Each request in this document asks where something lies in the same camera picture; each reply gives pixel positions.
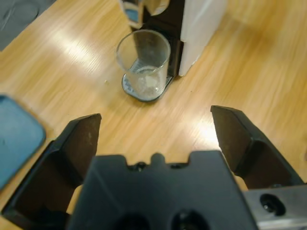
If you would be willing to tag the clear drinking glass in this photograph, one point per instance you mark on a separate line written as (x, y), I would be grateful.
(144, 72)

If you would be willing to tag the black drip tray metal grate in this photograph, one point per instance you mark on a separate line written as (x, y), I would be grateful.
(146, 99)

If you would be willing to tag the white capsule coffee machine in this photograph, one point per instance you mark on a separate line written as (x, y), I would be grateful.
(201, 36)

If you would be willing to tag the blue plastic tray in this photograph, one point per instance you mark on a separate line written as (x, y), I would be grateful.
(16, 134)

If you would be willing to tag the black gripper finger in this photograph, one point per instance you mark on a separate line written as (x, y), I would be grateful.
(79, 143)
(235, 134)

